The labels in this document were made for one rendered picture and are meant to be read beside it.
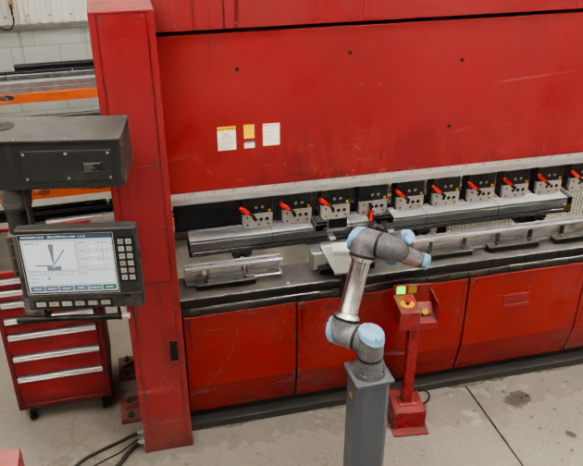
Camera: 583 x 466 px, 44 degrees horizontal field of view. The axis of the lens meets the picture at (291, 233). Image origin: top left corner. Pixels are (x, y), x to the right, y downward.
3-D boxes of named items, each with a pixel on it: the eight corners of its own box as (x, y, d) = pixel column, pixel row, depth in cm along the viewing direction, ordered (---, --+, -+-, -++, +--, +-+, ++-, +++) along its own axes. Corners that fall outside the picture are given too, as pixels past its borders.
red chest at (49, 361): (23, 429, 399) (-14, 276, 351) (30, 371, 442) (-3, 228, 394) (115, 413, 410) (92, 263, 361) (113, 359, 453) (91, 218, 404)
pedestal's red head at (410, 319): (399, 331, 368) (401, 302, 360) (391, 313, 382) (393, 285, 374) (437, 328, 370) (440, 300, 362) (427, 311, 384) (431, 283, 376)
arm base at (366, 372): (390, 379, 319) (392, 361, 314) (358, 385, 316) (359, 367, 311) (378, 358, 332) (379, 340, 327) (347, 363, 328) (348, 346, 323)
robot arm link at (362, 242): (350, 352, 314) (379, 231, 308) (319, 341, 321) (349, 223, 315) (360, 349, 324) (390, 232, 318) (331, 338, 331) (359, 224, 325)
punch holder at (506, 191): (501, 200, 385) (505, 171, 377) (493, 192, 393) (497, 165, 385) (526, 196, 389) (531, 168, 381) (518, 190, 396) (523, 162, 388)
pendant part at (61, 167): (17, 337, 292) (-28, 141, 251) (31, 302, 314) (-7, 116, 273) (143, 331, 296) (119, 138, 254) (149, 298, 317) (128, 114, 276)
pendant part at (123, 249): (30, 311, 284) (12, 231, 267) (36, 294, 295) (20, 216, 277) (144, 306, 287) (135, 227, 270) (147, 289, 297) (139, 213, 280)
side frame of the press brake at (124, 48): (146, 454, 383) (86, 12, 272) (137, 355, 456) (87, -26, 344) (192, 446, 388) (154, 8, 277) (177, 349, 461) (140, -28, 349)
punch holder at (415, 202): (395, 212, 373) (397, 182, 365) (390, 204, 380) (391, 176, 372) (422, 208, 376) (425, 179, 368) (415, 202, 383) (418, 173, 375)
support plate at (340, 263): (335, 275, 354) (335, 274, 353) (320, 249, 376) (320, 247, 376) (370, 270, 358) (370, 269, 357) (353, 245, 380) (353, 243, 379)
